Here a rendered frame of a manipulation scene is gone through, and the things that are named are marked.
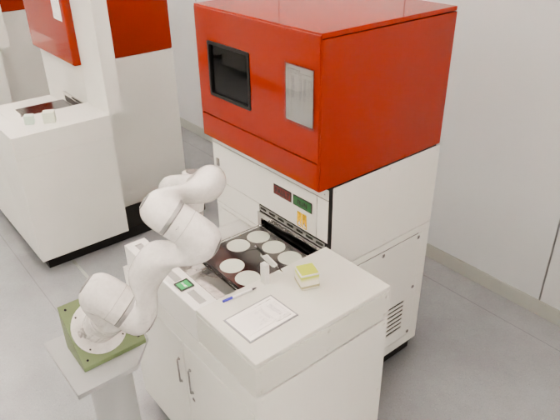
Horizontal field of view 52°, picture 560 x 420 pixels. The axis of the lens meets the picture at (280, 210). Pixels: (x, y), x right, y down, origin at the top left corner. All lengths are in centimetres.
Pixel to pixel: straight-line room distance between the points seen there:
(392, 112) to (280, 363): 108
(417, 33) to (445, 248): 196
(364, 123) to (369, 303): 68
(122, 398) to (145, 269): 80
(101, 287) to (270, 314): 59
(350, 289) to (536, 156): 163
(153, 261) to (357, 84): 103
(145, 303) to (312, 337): 59
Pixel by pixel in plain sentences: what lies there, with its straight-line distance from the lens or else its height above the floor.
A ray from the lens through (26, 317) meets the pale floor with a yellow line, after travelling 382.
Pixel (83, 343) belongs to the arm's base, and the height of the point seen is 90.
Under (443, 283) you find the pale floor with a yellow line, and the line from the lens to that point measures 385.
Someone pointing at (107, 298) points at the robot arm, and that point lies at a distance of 170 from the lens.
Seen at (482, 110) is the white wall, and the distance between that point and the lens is 349.
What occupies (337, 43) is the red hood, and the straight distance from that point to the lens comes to 202.
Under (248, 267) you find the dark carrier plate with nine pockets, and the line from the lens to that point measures 232.
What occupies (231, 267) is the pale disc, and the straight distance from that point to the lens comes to 233.
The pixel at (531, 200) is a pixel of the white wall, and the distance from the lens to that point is 349.
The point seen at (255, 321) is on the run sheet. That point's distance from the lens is 195.
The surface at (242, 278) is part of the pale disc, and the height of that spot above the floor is 90.
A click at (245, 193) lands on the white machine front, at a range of 269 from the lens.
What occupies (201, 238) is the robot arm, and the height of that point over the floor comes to 147.
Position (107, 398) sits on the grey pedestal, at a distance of 224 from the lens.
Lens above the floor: 224
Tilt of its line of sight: 29 degrees down
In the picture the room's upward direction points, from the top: 1 degrees counter-clockwise
